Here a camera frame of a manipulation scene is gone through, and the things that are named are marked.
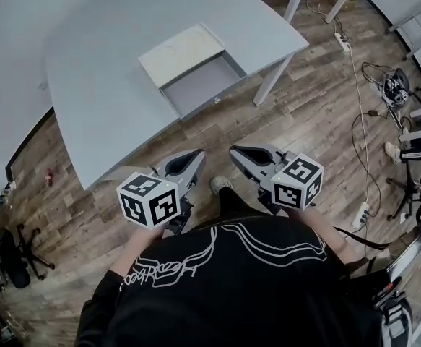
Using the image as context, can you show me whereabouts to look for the grey table leg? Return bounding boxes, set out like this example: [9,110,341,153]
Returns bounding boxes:
[252,53,295,107]

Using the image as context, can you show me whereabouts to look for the person's black trouser leg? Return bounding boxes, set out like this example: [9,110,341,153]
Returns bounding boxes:
[217,185,271,226]

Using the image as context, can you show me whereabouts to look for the person's beige shoe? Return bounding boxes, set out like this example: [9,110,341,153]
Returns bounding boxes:
[209,176,235,197]

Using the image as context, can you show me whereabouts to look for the person's left forearm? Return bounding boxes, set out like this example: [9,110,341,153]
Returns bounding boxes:
[109,225,167,283]

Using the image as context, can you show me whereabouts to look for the white power strip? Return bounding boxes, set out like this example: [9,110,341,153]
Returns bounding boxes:
[334,32,352,53]
[352,201,371,228]

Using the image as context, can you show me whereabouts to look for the black shoulder strap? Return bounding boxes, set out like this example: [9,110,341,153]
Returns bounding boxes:
[334,225,392,248]

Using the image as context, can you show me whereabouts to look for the black power adapter cable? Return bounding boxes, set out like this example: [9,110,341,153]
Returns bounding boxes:
[350,109,406,202]

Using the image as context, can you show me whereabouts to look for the grey drawer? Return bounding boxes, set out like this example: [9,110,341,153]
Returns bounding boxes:
[159,48,249,123]

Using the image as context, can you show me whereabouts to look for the white power cable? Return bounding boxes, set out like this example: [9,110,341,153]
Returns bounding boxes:
[346,48,372,205]

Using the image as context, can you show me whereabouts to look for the grey black harness bag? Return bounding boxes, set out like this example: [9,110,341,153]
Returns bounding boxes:
[371,275,415,347]

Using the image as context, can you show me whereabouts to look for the black device with cables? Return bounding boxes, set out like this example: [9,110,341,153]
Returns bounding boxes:
[361,61,413,108]

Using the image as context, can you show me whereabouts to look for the person's right forearm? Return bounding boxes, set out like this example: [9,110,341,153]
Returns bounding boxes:
[285,207,361,269]

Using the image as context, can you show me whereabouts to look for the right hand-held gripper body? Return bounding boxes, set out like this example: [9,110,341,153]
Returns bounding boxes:
[256,151,324,215]

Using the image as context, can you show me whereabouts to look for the black glossy chair backrest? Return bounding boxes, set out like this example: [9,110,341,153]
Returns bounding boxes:
[385,217,421,288]

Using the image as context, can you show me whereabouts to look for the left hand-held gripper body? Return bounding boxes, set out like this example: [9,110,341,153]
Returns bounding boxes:
[116,165,199,236]

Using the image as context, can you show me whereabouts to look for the black office chair base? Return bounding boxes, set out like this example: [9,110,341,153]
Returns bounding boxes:
[386,157,421,220]
[14,223,56,282]

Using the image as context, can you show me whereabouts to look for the black shirt with white print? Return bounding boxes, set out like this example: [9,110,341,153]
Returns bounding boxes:
[74,213,415,347]

